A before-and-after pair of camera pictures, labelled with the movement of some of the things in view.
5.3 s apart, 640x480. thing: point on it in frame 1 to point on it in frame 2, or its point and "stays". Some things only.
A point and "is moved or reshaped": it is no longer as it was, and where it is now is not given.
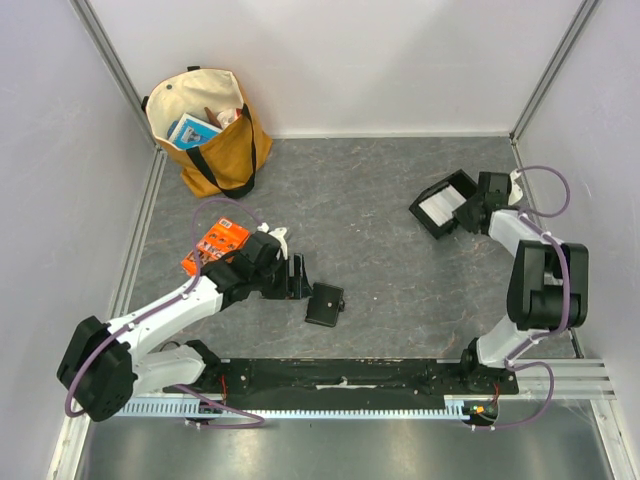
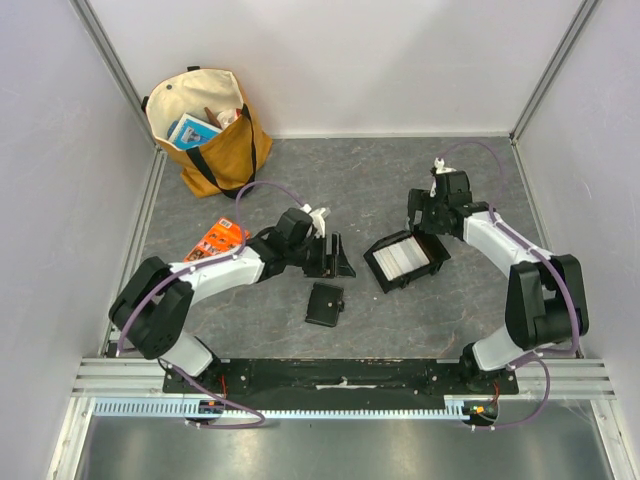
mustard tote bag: [200, 118] stays
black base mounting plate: [225, 379] stays
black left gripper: [296, 286] to [335, 265]
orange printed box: [226, 238] stays
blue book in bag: [191, 131] stays
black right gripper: [467, 215] to [423, 220]
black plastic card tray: [435, 208] is moved or reshaped
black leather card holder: [325, 304] stays
